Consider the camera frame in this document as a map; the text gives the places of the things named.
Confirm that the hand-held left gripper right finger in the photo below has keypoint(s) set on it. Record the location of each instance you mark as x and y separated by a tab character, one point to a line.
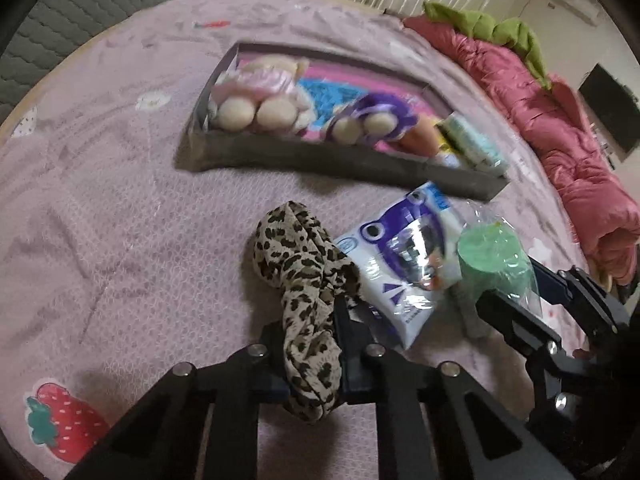
350	342

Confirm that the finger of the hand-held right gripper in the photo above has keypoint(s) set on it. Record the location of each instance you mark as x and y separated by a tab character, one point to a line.
590	300
520	322

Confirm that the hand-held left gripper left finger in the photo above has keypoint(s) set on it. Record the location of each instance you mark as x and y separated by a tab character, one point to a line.
260	360

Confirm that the green sponge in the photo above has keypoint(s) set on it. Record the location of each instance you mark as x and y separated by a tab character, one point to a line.
487	255

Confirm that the leopard print scrunchie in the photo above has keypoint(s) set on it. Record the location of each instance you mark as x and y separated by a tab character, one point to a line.
300	280

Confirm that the blue and white tissue pack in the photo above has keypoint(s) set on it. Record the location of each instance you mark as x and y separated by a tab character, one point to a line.
400	260

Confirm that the grey shallow cardboard box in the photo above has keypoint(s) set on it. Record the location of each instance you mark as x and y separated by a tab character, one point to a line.
320	160

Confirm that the light blue tissue pack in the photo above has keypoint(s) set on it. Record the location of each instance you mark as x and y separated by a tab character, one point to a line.
475	142

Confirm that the yellow wet wipes pack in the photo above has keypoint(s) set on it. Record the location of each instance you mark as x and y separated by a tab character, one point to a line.
445	150

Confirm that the orange egg-shaped sponge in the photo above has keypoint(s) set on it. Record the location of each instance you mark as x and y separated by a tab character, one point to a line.
420	137

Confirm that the cream teddy bear purple dress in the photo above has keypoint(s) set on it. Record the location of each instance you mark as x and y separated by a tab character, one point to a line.
370	120

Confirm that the cream teddy bear pink dress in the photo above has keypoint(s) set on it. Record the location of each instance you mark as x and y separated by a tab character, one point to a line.
260	100

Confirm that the pink quilt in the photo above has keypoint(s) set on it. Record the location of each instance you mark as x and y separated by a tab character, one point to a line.
550	135

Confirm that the purple printed bed sheet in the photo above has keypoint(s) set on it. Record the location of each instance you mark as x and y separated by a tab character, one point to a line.
125	235

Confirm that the black television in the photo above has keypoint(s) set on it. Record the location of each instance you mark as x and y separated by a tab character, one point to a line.
612	107

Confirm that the pink book with blue label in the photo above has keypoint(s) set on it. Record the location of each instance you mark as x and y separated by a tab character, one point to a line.
340	90

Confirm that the green blanket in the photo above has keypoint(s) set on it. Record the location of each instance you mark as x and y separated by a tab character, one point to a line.
480	25

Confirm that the white air conditioner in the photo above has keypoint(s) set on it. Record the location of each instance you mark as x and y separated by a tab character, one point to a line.
570	2

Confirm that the grey quilted headboard cover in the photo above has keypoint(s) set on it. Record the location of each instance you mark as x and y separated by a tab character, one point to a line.
65	25

